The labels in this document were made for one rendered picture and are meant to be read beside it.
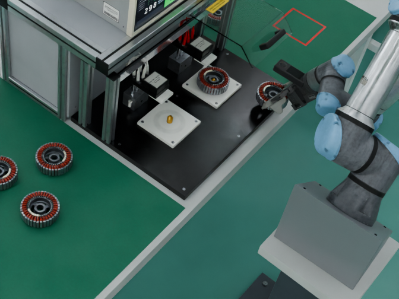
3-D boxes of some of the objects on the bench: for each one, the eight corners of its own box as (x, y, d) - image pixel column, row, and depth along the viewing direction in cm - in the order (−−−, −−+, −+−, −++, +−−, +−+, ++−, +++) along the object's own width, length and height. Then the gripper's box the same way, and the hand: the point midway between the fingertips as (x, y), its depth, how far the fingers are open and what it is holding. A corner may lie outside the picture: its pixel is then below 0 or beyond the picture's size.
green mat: (185, 208, 227) (185, 207, 227) (42, 350, 191) (42, 350, 191) (-31, 55, 255) (-32, 54, 254) (-192, 154, 219) (-192, 154, 219)
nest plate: (241, 86, 261) (241, 84, 261) (216, 109, 253) (217, 107, 252) (207, 65, 266) (208, 63, 265) (181, 86, 257) (182, 84, 256)
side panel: (70, 117, 243) (72, 44, 219) (63, 122, 242) (65, 48, 217) (9, 74, 252) (4, -1, 227) (2, 79, 250) (-3, 3, 226)
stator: (34, 175, 226) (33, 168, 223) (37, 148, 233) (37, 140, 230) (71, 177, 227) (71, 170, 225) (73, 149, 235) (73, 142, 232)
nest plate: (200, 123, 247) (200, 121, 246) (173, 148, 238) (173, 146, 238) (165, 100, 252) (165, 98, 251) (136, 124, 243) (137, 121, 242)
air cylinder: (191, 64, 265) (193, 53, 261) (178, 75, 261) (180, 63, 256) (180, 57, 267) (181, 45, 262) (167, 67, 262) (168, 56, 258)
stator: (36, 191, 222) (35, 183, 219) (67, 209, 220) (67, 201, 217) (12, 216, 215) (12, 209, 213) (44, 235, 213) (44, 228, 210)
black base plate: (292, 94, 266) (293, 89, 264) (184, 200, 229) (185, 196, 227) (188, 30, 280) (189, 25, 278) (70, 120, 242) (70, 115, 241)
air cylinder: (148, 99, 251) (149, 88, 247) (133, 111, 246) (135, 99, 242) (136, 91, 252) (138, 80, 248) (122, 103, 248) (123, 91, 244)
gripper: (309, 108, 233) (268, 127, 249) (336, 79, 244) (297, 99, 260) (293, 86, 232) (253, 107, 248) (322, 58, 243) (282, 79, 259)
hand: (271, 96), depth 253 cm, fingers closed on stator, 13 cm apart
